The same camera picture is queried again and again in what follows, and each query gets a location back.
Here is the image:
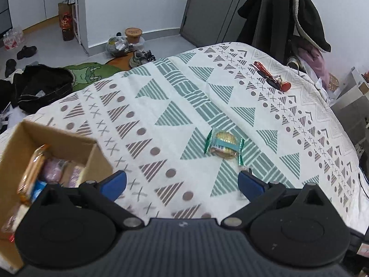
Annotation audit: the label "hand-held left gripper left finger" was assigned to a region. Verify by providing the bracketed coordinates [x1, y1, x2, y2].
[37, 170, 145, 229]

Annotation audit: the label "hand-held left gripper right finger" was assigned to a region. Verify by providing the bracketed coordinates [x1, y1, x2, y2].
[222, 170, 332, 229]

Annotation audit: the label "brown cardboard box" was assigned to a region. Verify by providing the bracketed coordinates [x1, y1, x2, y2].
[0, 120, 113, 274]

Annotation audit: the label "green round biscuit packet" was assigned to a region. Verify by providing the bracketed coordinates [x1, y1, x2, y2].
[204, 128, 245, 166]

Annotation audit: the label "long orange cracker packet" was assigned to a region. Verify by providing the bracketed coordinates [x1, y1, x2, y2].
[17, 144, 49, 207]

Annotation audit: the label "purple snack packet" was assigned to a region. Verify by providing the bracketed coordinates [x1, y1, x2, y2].
[39, 158, 70, 183]

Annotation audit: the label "red and black tool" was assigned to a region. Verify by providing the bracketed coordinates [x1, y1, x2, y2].
[249, 61, 292, 93]

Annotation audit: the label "green floor mat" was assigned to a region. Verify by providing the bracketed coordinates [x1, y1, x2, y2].
[63, 52, 136, 93]

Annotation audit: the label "black clothes pile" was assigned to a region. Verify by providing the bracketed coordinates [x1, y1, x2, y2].
[12, 65, 74, 114]

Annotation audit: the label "grey sneaker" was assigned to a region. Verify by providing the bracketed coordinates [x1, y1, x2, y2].
[129, 50, 156, 69]

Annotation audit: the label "grey white side cabinet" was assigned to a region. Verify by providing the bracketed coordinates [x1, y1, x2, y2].
[330, 68, 369, 145]

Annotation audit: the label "tan woven item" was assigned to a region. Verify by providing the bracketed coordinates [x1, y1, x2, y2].
[327, 73, 341, 93]

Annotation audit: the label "clear plastic trash bag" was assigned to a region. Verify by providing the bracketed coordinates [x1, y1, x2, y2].
[106, 36, 130, 57]

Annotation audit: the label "pink clothes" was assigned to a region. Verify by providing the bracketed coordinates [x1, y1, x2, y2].
[298, 42, 327, 84]

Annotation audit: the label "orange instant noodle cup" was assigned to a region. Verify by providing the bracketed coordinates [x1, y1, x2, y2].
[125, 28, 144, 43]

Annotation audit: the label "black shoe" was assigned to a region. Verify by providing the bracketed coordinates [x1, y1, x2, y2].
[5, 59, 17, 78]
[17, 45, 37, 60]

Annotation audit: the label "oil bottle red label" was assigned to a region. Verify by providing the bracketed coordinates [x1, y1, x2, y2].
[61, 12, 74, 41]

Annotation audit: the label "black chair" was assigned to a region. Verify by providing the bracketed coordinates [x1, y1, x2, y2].
[254, 0, 292, 64]

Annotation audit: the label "white shelf rack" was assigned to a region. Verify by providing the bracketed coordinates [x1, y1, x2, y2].
[72, 0, 88, 55]

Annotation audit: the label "pack of water bottles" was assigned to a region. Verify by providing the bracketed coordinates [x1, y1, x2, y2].
[2, 29, 25, 51]

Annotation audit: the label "black jacket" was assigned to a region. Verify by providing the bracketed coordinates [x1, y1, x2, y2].
[237, 0, 332, 61]

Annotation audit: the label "brown paper bag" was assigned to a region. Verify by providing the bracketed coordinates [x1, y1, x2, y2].
[58, 2, 76, 29]

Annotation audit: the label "grey wardrobe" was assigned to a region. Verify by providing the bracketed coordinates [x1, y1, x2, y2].
[180, 0, 260, 48]

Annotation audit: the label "white floor cabinets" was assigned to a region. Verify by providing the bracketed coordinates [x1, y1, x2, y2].
[7, 0, 78, 31]

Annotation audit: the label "black cable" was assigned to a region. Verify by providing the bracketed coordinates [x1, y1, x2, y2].
[357, 166, 369, 202]

